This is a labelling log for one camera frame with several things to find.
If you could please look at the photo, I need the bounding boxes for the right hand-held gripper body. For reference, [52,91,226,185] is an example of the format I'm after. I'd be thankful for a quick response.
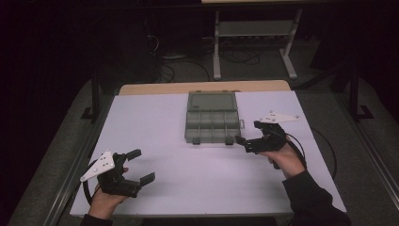
[244,110,300,155]

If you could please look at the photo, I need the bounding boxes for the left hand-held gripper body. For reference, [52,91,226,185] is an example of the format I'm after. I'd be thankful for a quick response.
[79,150,143,199]

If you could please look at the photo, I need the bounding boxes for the grey compartment storage box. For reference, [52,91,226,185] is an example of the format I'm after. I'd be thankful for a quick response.
[184,90,246,146]

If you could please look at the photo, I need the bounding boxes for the person's left hand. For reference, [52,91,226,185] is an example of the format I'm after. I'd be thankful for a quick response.
[88,167,130,220]

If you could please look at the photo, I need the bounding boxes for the person's right hand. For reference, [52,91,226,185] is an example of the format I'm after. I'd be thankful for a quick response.
[258,142,308,180]

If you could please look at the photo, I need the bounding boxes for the white board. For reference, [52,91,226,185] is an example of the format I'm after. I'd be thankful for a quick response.
[69,90,347,218]

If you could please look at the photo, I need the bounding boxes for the black metal stand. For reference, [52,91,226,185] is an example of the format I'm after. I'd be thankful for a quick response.
[349,67,375,121]
[80,70,102,121]

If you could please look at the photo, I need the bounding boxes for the wooden table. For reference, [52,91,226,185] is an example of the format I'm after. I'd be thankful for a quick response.
[119,79,291,96]

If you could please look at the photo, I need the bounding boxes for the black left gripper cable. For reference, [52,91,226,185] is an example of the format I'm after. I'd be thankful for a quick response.
[82,159,99,205]

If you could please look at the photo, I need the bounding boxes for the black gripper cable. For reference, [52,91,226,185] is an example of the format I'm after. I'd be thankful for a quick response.
[82,159,99,205]
[284,126,339,182]

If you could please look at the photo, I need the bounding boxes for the aluminium rail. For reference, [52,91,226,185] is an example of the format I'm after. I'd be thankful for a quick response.
[43,93,115,226]
[332,93,399,202]

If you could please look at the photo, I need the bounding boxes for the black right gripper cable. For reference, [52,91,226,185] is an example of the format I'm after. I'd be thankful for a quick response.
[284,126,339,182]

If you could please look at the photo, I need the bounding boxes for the black floor cables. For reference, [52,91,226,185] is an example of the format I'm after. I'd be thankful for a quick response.
[158,46,262,83]

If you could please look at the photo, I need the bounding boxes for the white metal desk frame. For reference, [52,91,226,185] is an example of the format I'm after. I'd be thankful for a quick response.
[200,0,305,81]

